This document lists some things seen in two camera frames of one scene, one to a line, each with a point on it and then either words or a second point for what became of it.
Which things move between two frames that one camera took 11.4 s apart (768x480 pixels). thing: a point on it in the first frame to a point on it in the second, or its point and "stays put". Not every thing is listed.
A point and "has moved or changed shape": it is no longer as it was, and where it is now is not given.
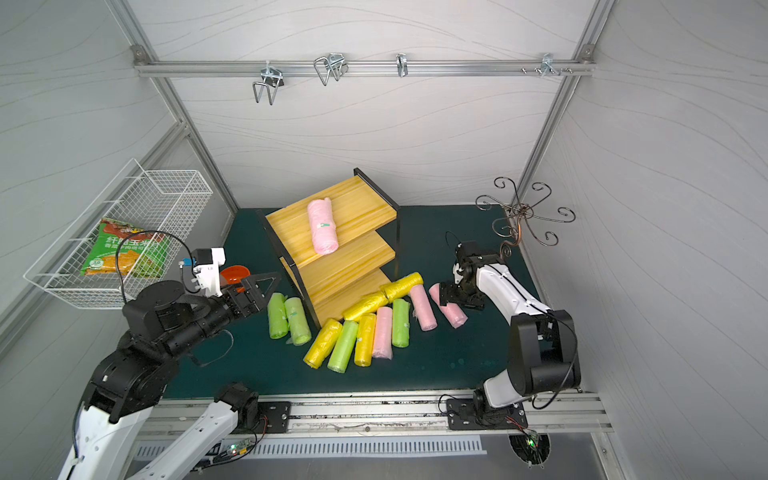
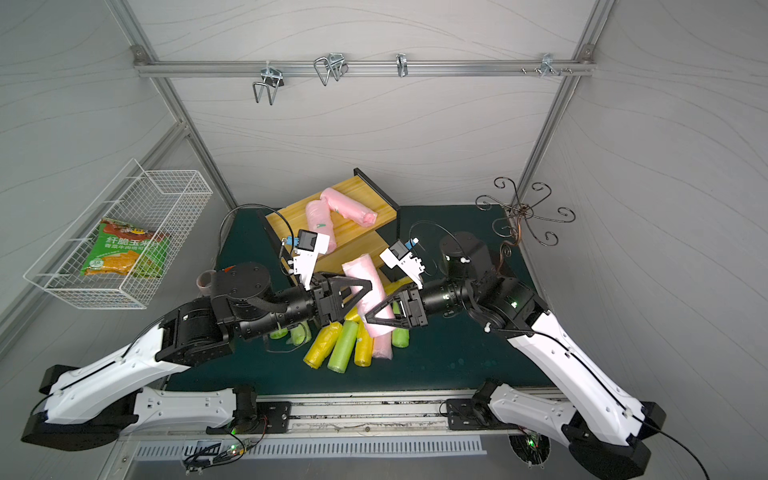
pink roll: [322, 226] stays put
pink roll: [453, 312] has moved or changed shape
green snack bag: [125, 250] stays put
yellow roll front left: [321, 345] stays put
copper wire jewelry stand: [506, 226] stays put
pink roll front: [383, 338] stays put
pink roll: [423, 308] has moved or changed shape
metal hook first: [273, 79] stays put
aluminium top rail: [357, 70] stays put
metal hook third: [402, 65] stays put
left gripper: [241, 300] to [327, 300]
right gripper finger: [476, 300] to [372, 313]
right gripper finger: [450, 293] to [398, 322]
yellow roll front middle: [365, 340] stays put
